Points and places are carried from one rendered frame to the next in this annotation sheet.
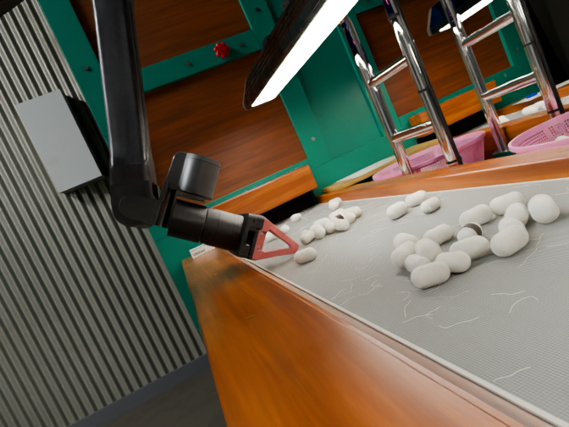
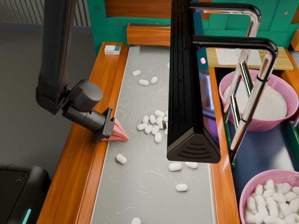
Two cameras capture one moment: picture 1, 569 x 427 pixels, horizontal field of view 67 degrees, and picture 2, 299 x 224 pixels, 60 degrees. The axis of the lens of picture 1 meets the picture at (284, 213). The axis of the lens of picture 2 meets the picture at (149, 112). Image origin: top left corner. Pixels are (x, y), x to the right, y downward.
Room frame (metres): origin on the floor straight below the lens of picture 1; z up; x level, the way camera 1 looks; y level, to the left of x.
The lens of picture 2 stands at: (0.24, -0.21, 1.38)
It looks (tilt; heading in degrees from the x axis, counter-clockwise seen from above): 46 degrees down; 18
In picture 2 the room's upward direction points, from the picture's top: straight up
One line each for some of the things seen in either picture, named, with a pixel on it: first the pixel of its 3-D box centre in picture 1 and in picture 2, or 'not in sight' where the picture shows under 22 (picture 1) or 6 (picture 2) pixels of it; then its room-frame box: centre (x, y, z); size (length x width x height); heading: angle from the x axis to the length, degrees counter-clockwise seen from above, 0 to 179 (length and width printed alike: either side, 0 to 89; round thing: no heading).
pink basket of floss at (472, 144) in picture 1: (433, 173); (253, 102); (1.00, -0.36, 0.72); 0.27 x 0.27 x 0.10
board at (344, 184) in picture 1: (381, 165); (246, 56); (1.21, -0.31, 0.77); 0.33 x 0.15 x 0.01; 104
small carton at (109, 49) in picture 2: (201, 249); (112, 50); (1.08, 0.23, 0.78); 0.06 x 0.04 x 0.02; 104
